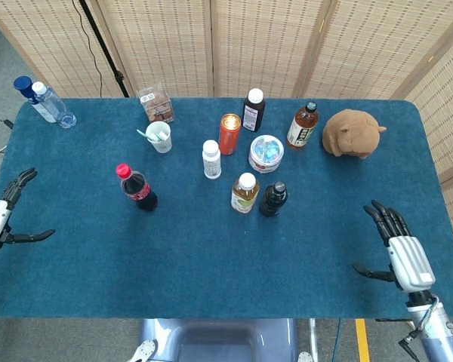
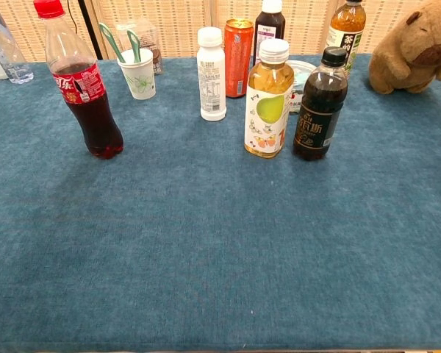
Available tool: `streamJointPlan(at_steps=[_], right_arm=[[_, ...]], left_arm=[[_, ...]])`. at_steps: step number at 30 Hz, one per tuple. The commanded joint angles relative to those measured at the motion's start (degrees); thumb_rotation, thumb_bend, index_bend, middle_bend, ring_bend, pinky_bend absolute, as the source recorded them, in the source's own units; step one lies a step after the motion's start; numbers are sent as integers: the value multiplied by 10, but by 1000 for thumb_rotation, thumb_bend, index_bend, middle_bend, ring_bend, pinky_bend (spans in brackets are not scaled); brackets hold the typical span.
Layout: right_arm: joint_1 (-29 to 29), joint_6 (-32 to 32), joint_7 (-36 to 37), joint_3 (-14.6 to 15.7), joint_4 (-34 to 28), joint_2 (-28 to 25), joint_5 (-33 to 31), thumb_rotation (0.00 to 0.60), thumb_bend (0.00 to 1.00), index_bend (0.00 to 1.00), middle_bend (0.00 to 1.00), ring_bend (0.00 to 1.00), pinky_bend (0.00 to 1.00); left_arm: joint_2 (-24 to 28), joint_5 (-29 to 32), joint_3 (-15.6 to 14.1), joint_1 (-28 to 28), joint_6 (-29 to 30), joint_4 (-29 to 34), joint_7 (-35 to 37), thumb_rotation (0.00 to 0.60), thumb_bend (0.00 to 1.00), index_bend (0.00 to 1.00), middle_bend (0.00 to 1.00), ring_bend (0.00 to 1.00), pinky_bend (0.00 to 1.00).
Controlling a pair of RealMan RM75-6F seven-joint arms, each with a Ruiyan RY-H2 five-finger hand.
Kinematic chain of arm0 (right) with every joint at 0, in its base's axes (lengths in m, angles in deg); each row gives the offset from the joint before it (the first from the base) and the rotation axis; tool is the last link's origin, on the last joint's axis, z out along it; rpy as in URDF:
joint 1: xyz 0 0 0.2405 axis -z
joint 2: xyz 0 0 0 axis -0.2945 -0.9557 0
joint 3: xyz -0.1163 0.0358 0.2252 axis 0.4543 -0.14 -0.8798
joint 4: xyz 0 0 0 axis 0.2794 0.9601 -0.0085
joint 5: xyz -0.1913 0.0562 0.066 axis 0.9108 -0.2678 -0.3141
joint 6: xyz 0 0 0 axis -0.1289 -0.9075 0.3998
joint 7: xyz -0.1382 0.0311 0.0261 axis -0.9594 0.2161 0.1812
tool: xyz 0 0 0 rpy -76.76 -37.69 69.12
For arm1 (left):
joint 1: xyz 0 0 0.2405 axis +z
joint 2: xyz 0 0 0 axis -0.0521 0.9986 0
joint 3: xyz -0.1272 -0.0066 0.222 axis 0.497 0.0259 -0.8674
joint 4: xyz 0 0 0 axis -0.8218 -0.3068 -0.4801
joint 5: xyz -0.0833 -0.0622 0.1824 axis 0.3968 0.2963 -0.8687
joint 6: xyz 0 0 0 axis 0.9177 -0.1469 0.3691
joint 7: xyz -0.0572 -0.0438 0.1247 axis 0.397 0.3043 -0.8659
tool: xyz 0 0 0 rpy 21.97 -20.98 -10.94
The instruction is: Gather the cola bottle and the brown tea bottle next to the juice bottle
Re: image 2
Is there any amber tea bottle green label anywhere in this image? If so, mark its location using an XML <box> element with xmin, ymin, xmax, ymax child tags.
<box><xmin>325</xmin><ymin>0</ymin><xmax>367</xmax><ymax>80</ymax></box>

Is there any short green plastic spoon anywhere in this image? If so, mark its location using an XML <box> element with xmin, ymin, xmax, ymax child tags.
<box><xmin>126</xmin><ymin>29</ymin><xmax>143</xmax><ymax>63</ymax></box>

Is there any red label cola bottle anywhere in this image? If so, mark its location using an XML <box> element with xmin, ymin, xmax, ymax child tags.
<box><xmin>33</xmin><ymin>0</ymin><xmax>125</xmax><ymax>160</ymax></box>

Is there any round clear lidded container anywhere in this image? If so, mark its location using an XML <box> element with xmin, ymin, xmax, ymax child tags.
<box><xmin>286</xmin><ymin>60</ymin><xmax>318</xmax><ymax>115</ymax></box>

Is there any thin black cable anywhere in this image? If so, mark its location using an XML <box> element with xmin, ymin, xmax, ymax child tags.
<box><xmin>66</xmin><ymin>0</ymin><xmax>78</xmax><ymax>35</ymax></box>

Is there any long green plastic spoon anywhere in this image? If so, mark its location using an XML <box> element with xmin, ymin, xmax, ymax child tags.
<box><xmin>98</xmin><ymin>22</ymin><xmax>126</xmax><ymax>64</ymax></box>

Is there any clear plastic snack box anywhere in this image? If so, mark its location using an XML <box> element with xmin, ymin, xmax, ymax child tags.
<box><xmin>115</xmin><ymin>20</ymin><xmax>163</xmax><ymax>76</ymax></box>

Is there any black stand pole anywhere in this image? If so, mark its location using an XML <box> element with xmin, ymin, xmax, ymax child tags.
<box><xmin>76</xmin><ymin>0</ymin><xmax>104</xmax><ymax>61</ymax></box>

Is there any white plastic yogurt bottle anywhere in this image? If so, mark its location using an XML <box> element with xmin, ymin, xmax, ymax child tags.
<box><xmin>196</xmin><ymin>26</ymin><xmax>228</xmax><ymax>122</ymax></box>

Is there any blue tablecloth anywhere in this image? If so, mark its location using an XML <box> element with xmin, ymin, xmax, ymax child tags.
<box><xmin>0</xmin><ymin>54</ymin><xmax>441</xmax><ymax>352</ymax></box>

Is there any yellow juice bottle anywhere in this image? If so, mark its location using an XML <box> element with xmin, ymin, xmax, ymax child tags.
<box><xmin>243</xmin><ymin>38</ymin><xmax>295</xmax><ymax>160</ymax></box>

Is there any brown capybara plush toy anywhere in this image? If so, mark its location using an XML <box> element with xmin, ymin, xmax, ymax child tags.
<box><xmin>368</xmin><ymin>0</ymin><xmax>441</xmax><ymax>95</ymax></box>

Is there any orange drink can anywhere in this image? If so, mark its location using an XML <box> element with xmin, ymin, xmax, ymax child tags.
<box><xmin>223</xmin><ymin>18</ymin><xmax>255</xmax><ymax>99</ymax></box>

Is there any beige bamboo folding screen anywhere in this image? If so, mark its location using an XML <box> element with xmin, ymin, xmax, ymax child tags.
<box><xmin>0</xmin><ymin>0</ymin><xmax>441</xmax><ymax>63</ymax></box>

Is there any clear empty water bottle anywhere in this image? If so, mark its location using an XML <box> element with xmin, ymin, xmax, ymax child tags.
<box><xmin>0</xmin><ymin>2</ymin><xmax>35</xmax><ymax>85</ymax></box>

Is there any dark juice bottle white cap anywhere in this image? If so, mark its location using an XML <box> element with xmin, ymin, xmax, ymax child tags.
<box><xmin>254</xmin><ymin>0</ymin><xmax>287</xmax><ymax>67</ymax></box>

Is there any black-label dark drink bottle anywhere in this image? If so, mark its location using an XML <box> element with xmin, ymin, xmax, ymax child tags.
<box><xmin>293</xmin><ymin>46</ymin><xmax>349</xmax><ymax>162</ymax></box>

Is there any white paper cup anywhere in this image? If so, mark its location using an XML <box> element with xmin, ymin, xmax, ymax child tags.
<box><xmin>116</xmin><ymin>48</ymin><xmax>157</xmax><ymax>101</ymax></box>

